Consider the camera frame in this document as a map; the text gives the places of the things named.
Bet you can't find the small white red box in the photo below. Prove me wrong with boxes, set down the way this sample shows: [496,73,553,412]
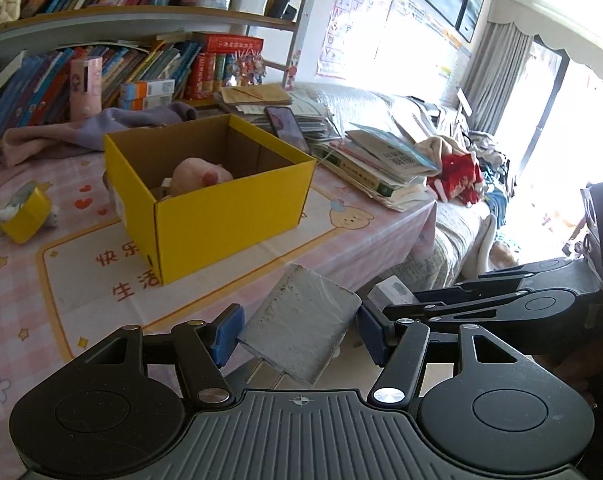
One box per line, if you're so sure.
[367,275,419,311]

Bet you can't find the white charger plug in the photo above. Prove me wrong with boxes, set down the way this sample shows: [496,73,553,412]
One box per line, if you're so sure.
[239,264,361,387]

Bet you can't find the pink pig plush toy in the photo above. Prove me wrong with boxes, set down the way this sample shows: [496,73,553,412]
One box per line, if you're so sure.
[169,157,233,196]

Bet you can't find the yellow tape roll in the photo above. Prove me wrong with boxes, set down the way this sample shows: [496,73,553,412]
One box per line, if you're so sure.
[1,185,53,244]

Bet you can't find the small white dropper bottle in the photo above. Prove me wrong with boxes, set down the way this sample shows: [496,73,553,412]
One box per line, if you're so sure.
[0,192,32,222]

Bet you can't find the yellow cardboard box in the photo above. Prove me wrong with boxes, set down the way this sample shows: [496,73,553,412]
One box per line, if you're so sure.
[104,115,315,285]

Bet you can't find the red plush toy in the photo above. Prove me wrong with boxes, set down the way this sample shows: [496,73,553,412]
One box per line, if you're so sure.
[426,153,484,206]

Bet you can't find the pink checked tablecloth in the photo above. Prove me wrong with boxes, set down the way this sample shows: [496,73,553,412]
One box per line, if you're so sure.
[0,154,435,479]

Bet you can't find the stack of papers and books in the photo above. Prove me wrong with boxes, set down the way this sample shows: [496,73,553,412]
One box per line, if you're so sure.
[214,81,441,214]

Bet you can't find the black smartphone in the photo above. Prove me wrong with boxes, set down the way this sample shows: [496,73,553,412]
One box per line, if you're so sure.
[265,106,310,154]

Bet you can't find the grey curtain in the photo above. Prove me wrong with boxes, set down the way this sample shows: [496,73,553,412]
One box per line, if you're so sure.
[462,23,533,134]

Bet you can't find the orange white medicine boxes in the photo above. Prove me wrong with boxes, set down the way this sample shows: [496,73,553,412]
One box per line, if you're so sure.
[118,79,176,110]

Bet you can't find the brown notebook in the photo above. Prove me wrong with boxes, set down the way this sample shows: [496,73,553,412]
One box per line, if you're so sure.
[220,84,292,105]

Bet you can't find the red dictionary books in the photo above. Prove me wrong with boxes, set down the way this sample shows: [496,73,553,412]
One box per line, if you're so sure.
[184,32,264,100]

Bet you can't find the pink purple cloth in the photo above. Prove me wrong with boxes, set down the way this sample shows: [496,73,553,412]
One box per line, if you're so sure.
[0,102,198,167]

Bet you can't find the pink cylindrical holder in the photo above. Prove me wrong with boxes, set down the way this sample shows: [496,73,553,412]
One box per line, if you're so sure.
[70,56,102,122]

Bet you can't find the row of blue books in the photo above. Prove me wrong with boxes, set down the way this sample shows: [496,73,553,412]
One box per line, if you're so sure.
[0,48,80,139]

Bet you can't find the white bookshelf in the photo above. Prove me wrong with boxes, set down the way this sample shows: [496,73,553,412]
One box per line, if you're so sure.
[0,0,323,146]

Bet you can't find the alphabet wall poster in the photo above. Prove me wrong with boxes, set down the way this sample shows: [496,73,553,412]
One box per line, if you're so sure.
[315,0,471,105]

